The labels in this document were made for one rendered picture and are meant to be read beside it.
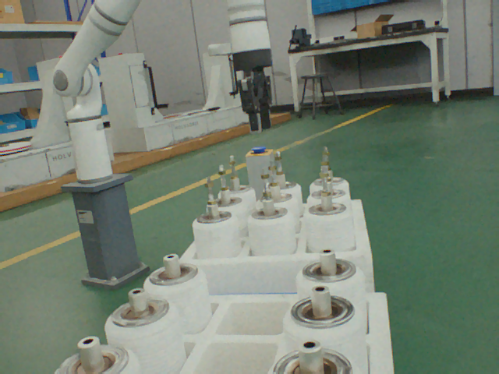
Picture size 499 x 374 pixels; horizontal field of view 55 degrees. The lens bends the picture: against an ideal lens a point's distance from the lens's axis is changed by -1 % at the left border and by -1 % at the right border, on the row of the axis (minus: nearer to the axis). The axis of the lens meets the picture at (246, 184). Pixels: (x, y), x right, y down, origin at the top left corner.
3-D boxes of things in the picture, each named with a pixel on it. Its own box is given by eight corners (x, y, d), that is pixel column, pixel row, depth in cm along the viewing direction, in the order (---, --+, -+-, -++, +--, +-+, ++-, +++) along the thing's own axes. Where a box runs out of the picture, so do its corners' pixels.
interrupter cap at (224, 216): (189, 223, 102) (189, 220, 101) (214, 212, 107) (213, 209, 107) (215, 226, 97) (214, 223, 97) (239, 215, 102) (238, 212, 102)
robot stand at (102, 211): (81, 284, 142) (59, 185, 135) (118, 265, 154) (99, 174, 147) (115, 291, 134) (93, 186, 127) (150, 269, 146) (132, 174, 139)
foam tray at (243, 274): (187, 344, 101) (173, 265, 98) (226, 269, 139) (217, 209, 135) (377, 340, 94) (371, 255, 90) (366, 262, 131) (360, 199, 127)
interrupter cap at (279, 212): (246, 221, 97) (246, 218, 97) (257, 210, 104) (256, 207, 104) (283, 220, 95) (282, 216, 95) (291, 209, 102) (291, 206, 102)
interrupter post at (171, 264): (164, 280, 73) (160, 259, 73) (169, 273, 76) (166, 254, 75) (178, 280, 73) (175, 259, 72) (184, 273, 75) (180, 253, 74)
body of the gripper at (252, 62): (263, 44, 87) (270, 96, 89) (275, 45, 95) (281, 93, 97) (224, 50, 89) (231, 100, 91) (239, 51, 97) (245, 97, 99)
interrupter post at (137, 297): (129, 319, 62) (124, 296, 61) (136, 310, 64) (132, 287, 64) (145, 319, 62) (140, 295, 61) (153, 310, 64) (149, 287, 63)
